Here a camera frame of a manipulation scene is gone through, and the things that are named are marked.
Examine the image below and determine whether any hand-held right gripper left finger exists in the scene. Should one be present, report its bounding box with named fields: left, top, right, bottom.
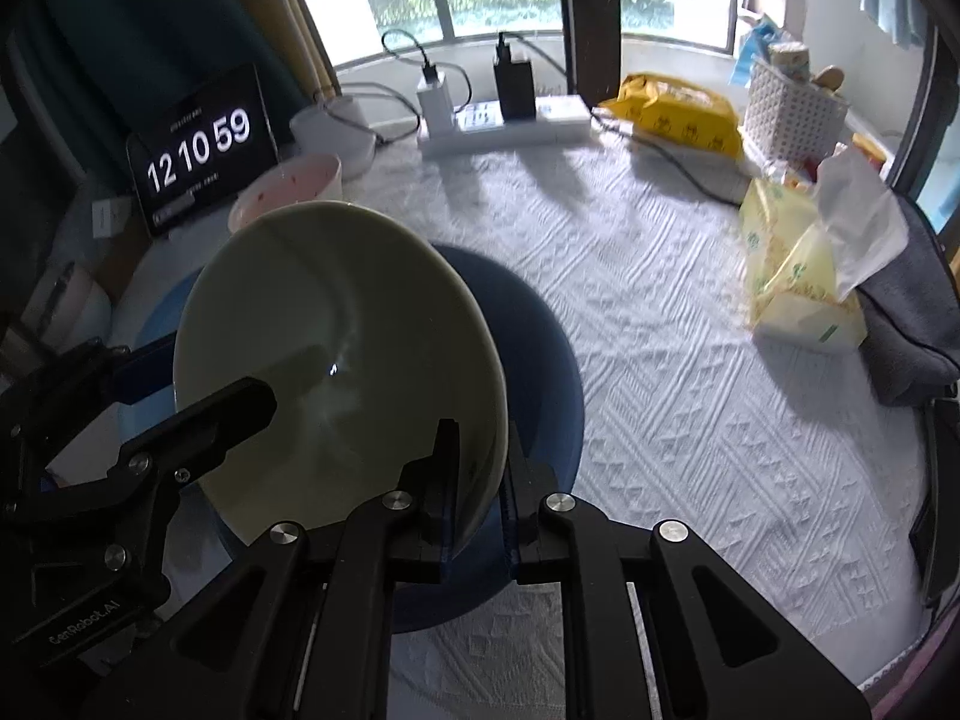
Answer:
left=79, top=418, right=462, bottom=720

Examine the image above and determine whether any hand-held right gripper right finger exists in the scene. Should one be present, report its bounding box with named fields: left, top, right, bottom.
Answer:
left=504, top=435, right=875, bottom=720

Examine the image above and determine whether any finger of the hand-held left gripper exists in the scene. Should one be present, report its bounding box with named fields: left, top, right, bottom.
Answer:
left=112, top=379, right=278, bottom=481
left=101, top=334, right=181, bottom=402

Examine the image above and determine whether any cream bowl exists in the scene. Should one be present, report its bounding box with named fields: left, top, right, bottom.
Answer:
left=172, top=200, right=511, bottom=552

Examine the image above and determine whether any dark blue bowl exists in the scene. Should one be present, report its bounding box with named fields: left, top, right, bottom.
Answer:
left=386, top=242, right=586, bottom=635

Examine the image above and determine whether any pink-lined grey bowl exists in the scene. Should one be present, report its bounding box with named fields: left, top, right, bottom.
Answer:
left=227, top=152, right=346, bottom=235

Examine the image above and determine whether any brown cardboard box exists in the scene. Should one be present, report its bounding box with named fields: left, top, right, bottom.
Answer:
left=97, top=229, right=162, bottom=301

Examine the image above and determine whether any small white box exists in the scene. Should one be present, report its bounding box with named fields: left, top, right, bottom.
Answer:
left=90, top=199, right=137, bottom=241

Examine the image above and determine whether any tablet showing clock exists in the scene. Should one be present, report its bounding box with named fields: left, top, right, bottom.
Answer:
left=126, top=62, right=280, bottom=239

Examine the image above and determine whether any white desk lamp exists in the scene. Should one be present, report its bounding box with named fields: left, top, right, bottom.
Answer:
left=182, top=0, right=377, bottom=182

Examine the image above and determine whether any teal curtain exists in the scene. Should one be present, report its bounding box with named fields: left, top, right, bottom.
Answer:
left=0, top=0, right=301, bottom=188

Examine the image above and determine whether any yellow tissue pack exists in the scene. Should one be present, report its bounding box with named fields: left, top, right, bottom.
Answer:
left=752, top=225, right=867, bottom=355
left=739, top=178, right=820, bottom=316

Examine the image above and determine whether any yellow curtain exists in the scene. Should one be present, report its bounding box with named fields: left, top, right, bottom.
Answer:
left=229, top=0, right=338, bottom=102

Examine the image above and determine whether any white charger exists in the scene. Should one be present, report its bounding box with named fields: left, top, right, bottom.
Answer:
left=416, top=66, right=460, bottom=140

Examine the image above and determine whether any white power strip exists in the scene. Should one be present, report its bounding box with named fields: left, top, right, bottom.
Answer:
left=416, top=94, right=595, bottom=160

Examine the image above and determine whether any black charger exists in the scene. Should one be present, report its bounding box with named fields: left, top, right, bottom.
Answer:
left=493, top=32, right=538, bottom=121

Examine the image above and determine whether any yellow plastic bag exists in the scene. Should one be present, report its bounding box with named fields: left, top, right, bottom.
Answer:
left=598, top=73, right=747, bottom=164

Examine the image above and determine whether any grey cloth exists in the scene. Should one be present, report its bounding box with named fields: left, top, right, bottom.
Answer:
left=855, top=195, right=960, bottom=407

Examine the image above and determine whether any white lattice basket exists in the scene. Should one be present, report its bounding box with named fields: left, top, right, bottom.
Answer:
left=742, top=56, right=852, bottom=166

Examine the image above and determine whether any blue plastic packet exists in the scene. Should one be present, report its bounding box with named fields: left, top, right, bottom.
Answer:
left=729, top=15, right=782, bottom=87

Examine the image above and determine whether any black power cable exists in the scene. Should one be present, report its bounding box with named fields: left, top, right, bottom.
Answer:
left=592, top=106, right=751, bottom=205

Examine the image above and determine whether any black charging cable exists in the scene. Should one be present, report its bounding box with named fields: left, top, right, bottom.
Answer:
left=381, top=28, right=472, bottom=110

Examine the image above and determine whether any dark window frame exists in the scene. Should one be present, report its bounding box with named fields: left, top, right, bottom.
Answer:
left=559, top=0, right=623, bottom=107

